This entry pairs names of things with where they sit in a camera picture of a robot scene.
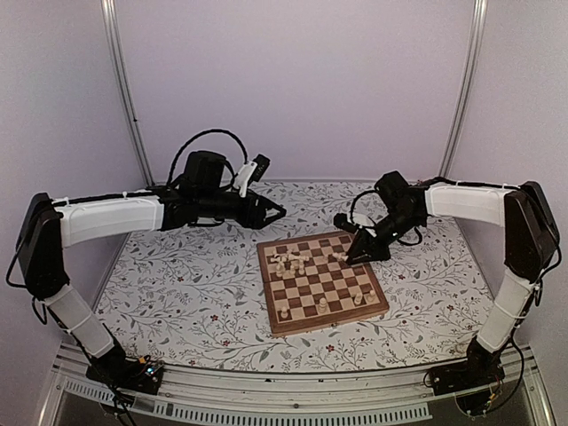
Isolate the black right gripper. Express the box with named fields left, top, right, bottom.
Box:
left=345, top=209, right=422, bottom=265

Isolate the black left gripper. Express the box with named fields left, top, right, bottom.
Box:
left=198, top=190, right=288, bottom=231

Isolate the light chess king piece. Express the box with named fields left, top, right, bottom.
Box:
left=317, top=297, right=328, bottom=314

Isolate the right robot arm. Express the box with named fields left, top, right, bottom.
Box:
left=333, top=171, right=562, bottom=387

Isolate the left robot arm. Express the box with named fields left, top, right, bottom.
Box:
left=10, top=151, right=287, bottom=385

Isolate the light chess piece group right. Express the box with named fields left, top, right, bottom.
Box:
left=328, top=252, right=348, bottom=263

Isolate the wooden chess board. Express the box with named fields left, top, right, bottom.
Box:
left=256, top=232, right=390, bottom=337

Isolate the floral patterned table mat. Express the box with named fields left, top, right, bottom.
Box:
left=96, top=183, right=493, bottom=373

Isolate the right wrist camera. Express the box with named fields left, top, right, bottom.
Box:
left=333, top=213, right=375, bottom=233

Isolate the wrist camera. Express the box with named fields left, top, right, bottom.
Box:
left=333, top=213, right=375, bottom=233
left=233, top=154, right=271, bottom=198

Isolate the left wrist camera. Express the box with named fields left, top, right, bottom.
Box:
left=233, top=154, right=271, bottom=198

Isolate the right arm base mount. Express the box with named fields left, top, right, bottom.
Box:
left=423, top=339, right=505, bottom=416

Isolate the front aluminium rail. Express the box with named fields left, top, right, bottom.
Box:
left=37, top=344, right=556, bottom=425

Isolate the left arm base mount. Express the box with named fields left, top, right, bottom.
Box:
left=86, top=343, right=164, bottom=395

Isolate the right aluminium frame post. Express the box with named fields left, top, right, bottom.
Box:
left=438, top=0, right=488, bottom=178

